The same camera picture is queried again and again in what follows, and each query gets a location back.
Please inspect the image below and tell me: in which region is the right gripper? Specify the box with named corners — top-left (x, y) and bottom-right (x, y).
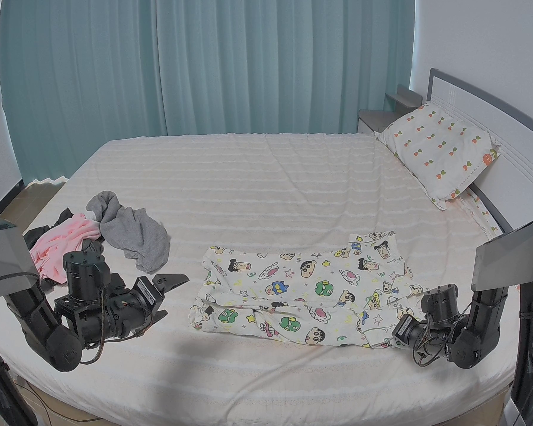
top-left (391, 314), bottom-right (427, 350)

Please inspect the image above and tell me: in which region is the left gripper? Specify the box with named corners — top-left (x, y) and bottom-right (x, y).
top-left (102, 274), bottom-right (191, 341)

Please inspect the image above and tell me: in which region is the white printed pyjama top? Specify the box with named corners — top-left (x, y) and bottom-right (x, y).
top-left (188, 231), bottom-right (428, 350)

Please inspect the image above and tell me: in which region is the grey garment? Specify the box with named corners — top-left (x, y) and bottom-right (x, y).
top-left (85, 190), bottom-right (171, 275)

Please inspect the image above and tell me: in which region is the pink garment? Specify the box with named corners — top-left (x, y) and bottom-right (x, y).
top-left (28, 217), bottom-right (101, 284)

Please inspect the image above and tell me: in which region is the black garment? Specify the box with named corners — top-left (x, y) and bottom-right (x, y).
top-left (23, 208), bottom-right (106, 293)

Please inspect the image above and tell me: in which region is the bed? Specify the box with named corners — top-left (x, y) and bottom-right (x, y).
top-left (0, 67), bottom-right (533, 426)

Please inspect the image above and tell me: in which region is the white printed pillow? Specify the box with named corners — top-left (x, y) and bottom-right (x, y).
top-left (375, 101), bottom-right (503, 212)

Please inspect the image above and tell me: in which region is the grey bedside table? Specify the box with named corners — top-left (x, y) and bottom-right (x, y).
top-left (357, 84), bottom-right (423, 135)

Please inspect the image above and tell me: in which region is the blue-green curtain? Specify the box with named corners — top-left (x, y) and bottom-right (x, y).
top-left (155, 0), bottom-right (417, 137)
top-left (0, 0), bottom-right (168, 184)

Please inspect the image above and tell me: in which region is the black cable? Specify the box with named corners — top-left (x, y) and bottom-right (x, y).
top-left (412, 327), bottom-right (450, 366)
top-left (79, 312), bottom-right (155, 366)

